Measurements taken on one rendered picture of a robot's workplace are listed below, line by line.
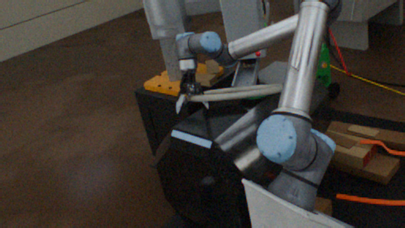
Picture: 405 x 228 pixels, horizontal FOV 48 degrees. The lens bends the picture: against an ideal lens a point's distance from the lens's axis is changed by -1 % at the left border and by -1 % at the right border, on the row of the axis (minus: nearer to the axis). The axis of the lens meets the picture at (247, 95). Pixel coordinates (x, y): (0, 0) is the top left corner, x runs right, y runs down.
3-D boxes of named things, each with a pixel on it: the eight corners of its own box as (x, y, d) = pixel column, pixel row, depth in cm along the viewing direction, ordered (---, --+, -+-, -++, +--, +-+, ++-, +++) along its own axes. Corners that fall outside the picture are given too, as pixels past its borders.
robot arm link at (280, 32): (350, 0, 190) (223, 53, 223) (338, -16, 181) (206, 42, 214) (354, 22, 184) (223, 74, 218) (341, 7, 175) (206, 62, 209)
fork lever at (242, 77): (240, 51, 310) (239, 43, 308) (267, 47, 307) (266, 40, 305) (226, 94, 248) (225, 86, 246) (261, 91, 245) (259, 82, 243)
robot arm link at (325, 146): (326, 188, 171) (345, 146, 173) (304, 178, 158) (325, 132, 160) (295, 173, 181) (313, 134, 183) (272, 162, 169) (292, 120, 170)
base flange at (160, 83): (141, 89, 364) (141, 83, 362) (183, 64, 398) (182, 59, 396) (186, 98, 336) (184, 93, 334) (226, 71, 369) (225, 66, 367)
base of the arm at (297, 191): (322, 216, 168) (333, 191, 169) (291, 203, 156) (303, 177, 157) (288, 198, 182) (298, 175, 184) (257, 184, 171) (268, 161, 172)
